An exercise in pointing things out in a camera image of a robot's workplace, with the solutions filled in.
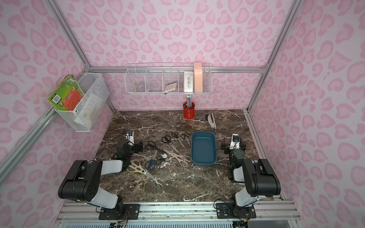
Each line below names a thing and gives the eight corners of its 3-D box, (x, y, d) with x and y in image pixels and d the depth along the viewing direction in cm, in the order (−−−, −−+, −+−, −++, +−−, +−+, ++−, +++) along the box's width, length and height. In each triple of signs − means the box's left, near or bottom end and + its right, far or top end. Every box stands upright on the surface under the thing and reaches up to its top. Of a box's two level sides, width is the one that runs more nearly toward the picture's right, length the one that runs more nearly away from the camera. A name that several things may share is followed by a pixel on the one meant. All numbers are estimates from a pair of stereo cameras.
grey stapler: (209, 129, 110) (209, 126, 107) (207, 115, 119) (207, 112, 117) (215, 129, 110) (216, 126, 107) (213, 115, 119) (214, 112, 117)
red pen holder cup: (183, 119, 116) (183, 109, 108) (183, 111, 122) (183, 101, 113) (194, 119, 116) (195, 109, 108) (194, 111, 122) (194, 101, 113)
